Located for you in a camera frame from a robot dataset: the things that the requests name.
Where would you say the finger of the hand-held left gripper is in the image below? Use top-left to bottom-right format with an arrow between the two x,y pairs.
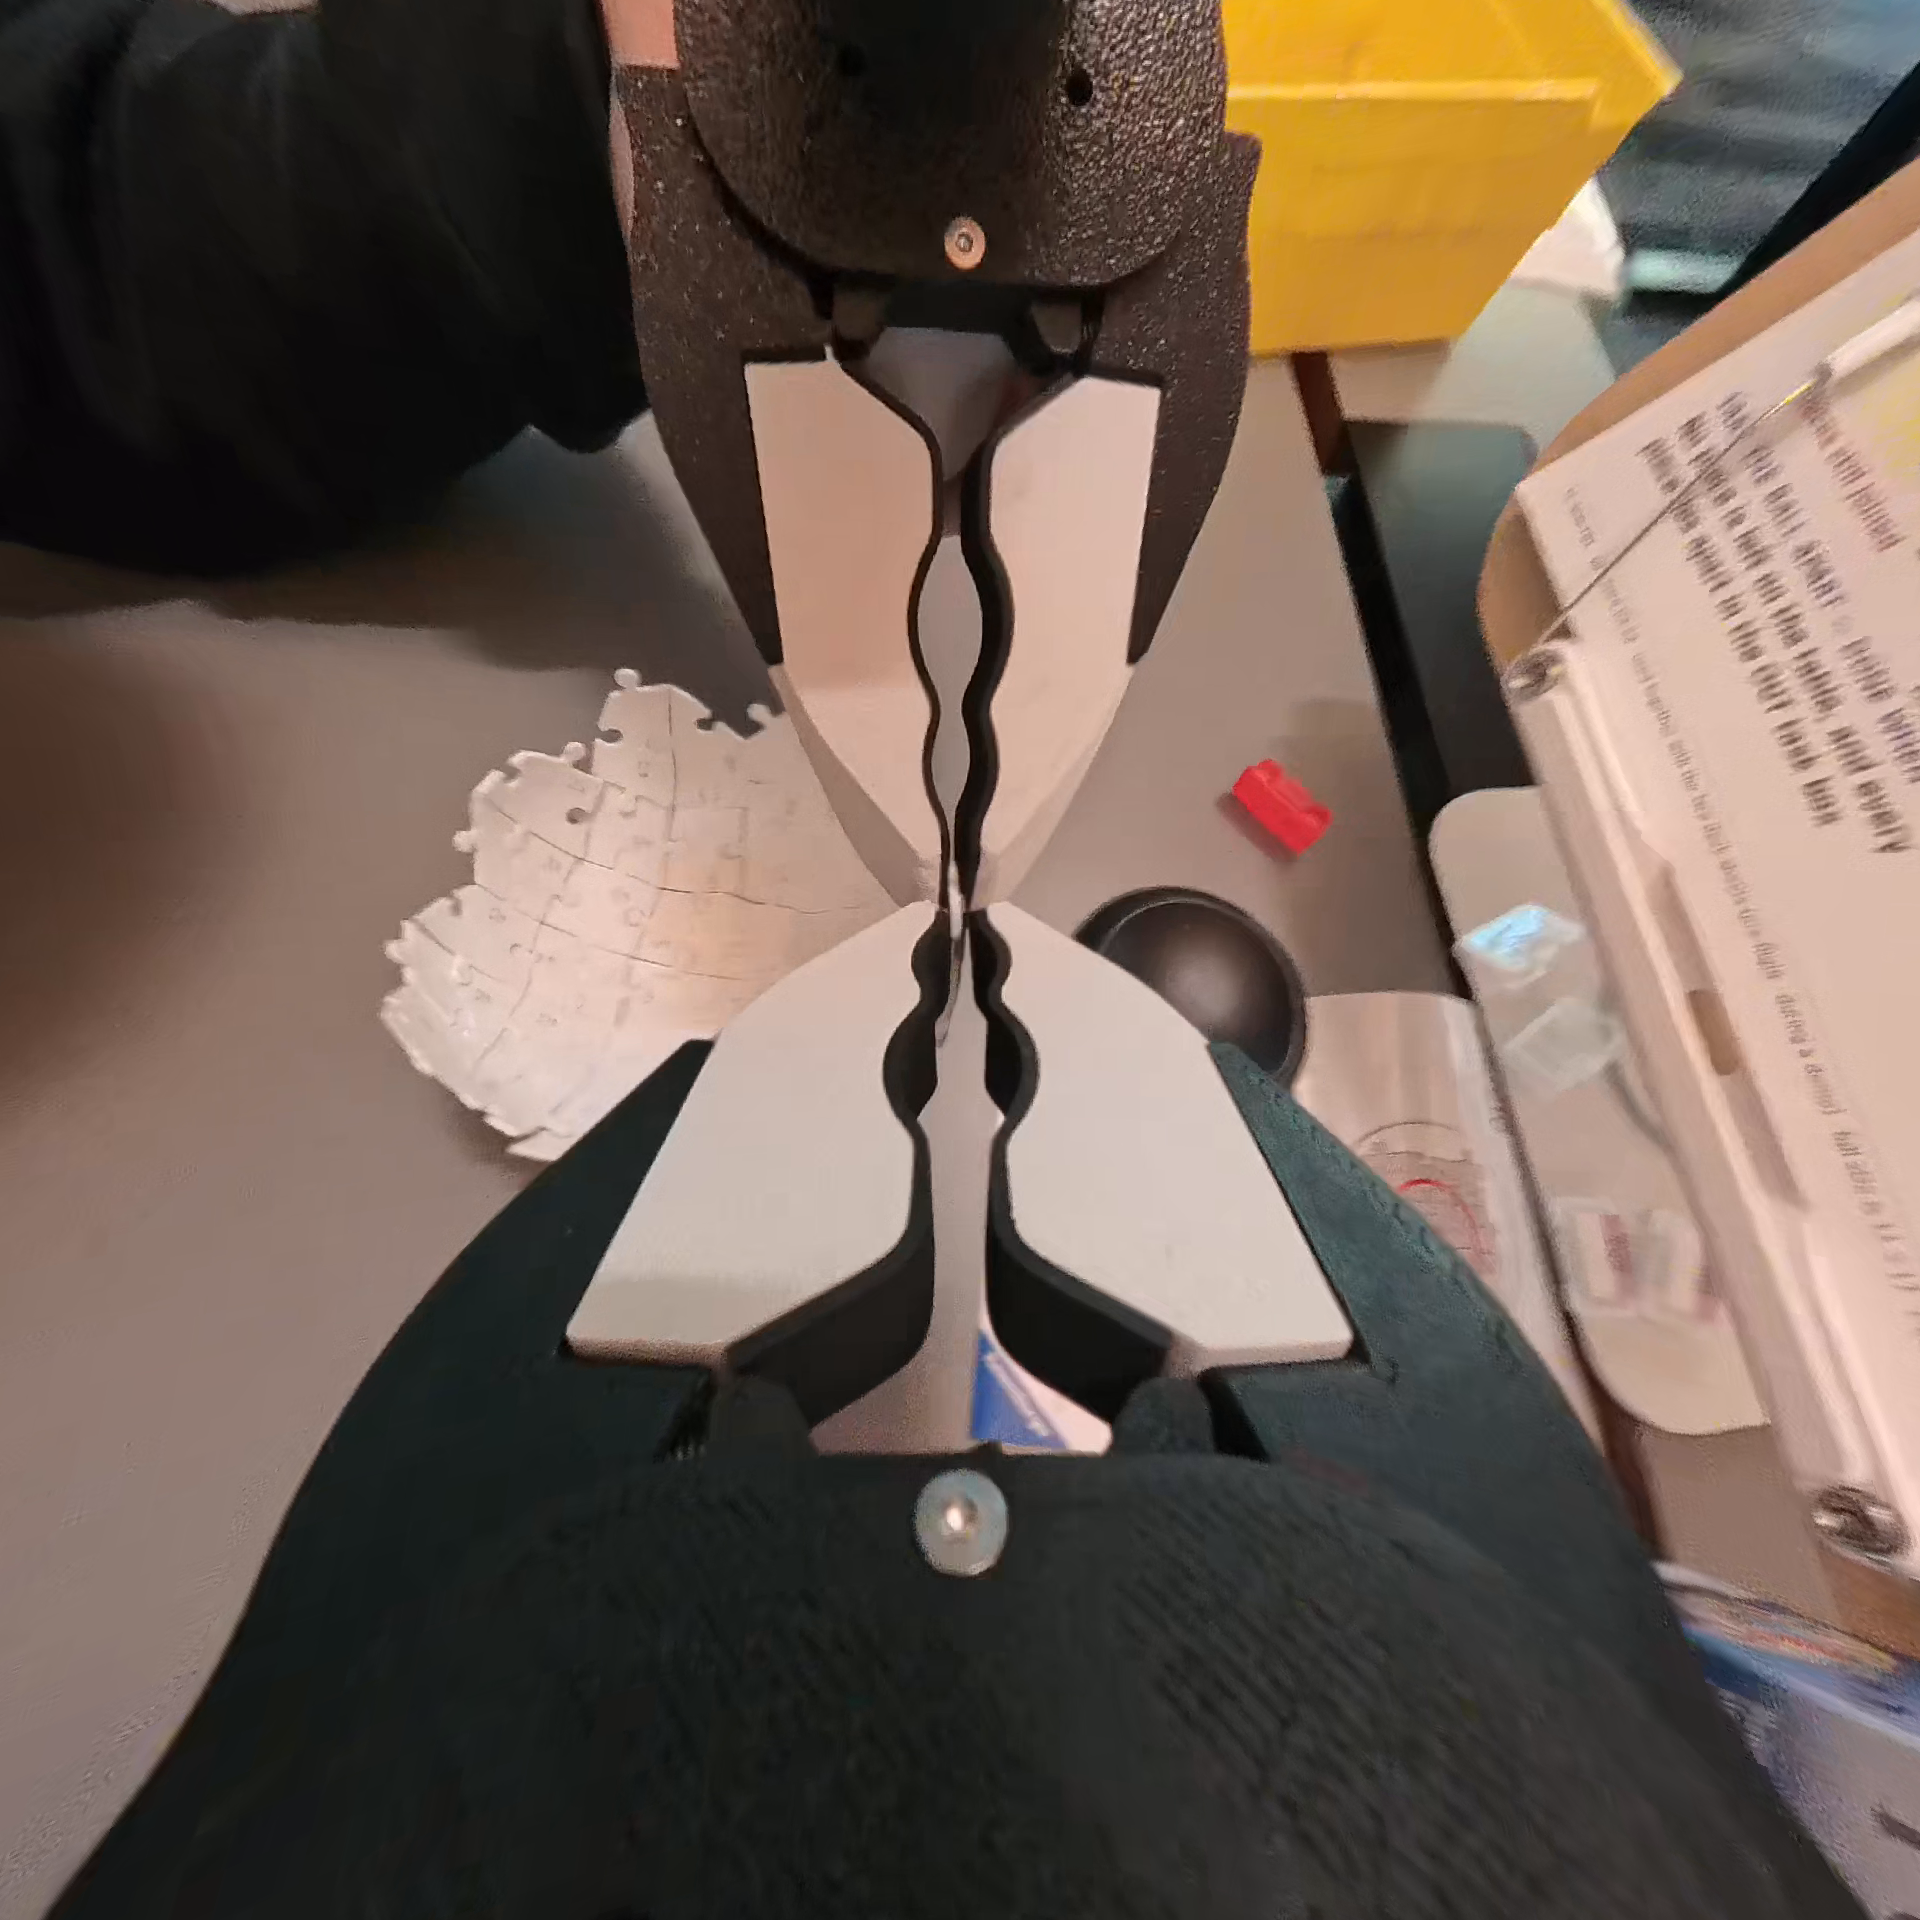
950,365 -> 1167,902
744,352 -> 967,908

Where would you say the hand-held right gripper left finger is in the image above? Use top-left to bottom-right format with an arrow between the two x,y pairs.
567,901 -> 967,1422

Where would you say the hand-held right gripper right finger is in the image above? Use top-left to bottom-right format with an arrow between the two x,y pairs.
967,901 -> 1356,1422

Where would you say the grey partial puzzle ball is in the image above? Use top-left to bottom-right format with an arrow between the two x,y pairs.
381,665 -> 964,1167

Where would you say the single white puzzle piece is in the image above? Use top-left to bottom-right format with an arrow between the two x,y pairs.
930,858 -> 974,1052

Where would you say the blue puzzle box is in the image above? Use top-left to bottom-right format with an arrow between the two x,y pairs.
1659,1565 -> 1920,1920

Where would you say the black dome stand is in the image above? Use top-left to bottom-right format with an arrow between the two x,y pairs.
1074,887 -> 1309,1087

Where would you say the folded paper leaflet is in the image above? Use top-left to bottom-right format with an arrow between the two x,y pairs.
974,988 -> 1601,1455

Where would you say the red plastic block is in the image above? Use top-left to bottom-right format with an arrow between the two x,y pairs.
1231,758 -> 1336,858

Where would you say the clear plastic piece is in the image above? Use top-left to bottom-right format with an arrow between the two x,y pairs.
1500,1004 -> 1627,1105
1453,901 -> 1586,1004

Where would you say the clear plastic stand tray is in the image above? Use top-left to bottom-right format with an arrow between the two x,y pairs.
1426,785 -> 1781,1437

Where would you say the small labelled clear box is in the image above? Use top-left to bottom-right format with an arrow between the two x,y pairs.
1561,1205 -> 1647,1317
1636,1205 -> 1717,1311

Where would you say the yellow plastic bin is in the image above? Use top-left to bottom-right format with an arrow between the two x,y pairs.
1224,0 -> 1683,362

